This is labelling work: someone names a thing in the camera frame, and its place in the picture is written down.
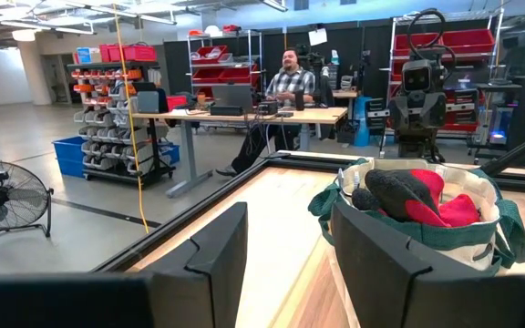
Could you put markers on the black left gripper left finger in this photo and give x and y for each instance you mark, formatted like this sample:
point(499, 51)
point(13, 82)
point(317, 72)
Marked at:
point(212, 273)

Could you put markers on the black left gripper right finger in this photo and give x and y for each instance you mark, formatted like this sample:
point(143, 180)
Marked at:
point(381, 282)

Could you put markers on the black and red gardening glove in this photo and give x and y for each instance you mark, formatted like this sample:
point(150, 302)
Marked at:
point(460, 212)
point(394, 191)

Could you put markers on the beige green-trimmed gardening bag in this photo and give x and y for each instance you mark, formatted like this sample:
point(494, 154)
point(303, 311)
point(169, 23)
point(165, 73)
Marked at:
point(463, 237)

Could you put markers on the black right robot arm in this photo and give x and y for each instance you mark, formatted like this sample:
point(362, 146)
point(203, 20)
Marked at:
point(517, 152)

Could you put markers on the blue barrel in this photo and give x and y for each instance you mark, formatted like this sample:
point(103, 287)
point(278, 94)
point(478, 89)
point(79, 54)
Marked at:
point(362, 123)

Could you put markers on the black rack with small bins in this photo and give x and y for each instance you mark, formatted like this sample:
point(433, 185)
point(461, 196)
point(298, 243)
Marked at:
point(107, 132)

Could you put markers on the wooden top office desk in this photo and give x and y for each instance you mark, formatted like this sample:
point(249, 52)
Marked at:
point(317, 116)

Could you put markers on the blue plastic bin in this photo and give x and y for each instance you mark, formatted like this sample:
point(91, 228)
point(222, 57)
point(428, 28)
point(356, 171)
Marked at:
point(68, 157)

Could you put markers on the metal shelf with red bins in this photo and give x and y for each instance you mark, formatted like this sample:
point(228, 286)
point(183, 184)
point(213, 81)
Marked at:
point(467, 41)
point(208, 75)

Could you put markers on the person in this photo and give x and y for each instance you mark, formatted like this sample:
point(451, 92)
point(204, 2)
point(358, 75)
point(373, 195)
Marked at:
point(292, 82)

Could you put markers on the black floor fan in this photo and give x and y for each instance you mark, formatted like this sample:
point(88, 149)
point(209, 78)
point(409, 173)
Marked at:
point(3, 196)

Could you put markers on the red plastic storage bin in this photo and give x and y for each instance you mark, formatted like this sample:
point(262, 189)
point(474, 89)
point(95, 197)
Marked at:
point(135, 53)

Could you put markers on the white paper sheet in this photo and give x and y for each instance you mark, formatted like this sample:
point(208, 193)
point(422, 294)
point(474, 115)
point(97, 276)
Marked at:
point(318, 36)

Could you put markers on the black aluminium table frame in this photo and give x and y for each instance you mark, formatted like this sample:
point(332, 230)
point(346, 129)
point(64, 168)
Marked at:
point(198, 214)

